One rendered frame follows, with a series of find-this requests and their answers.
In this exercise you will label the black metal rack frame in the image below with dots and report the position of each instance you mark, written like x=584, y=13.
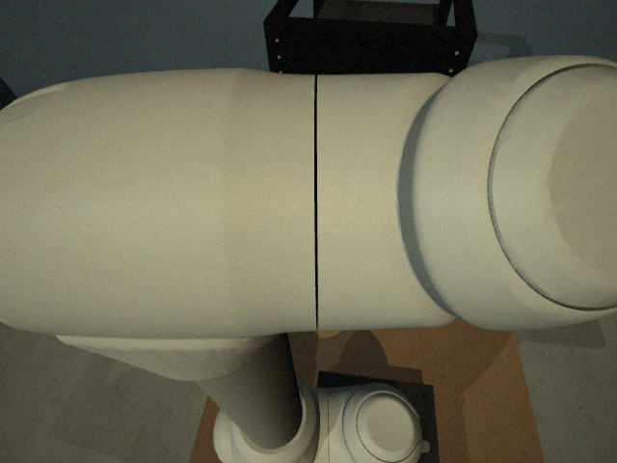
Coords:
x=303, y=45

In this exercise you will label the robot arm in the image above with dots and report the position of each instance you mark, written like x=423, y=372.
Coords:
x=176, y=220

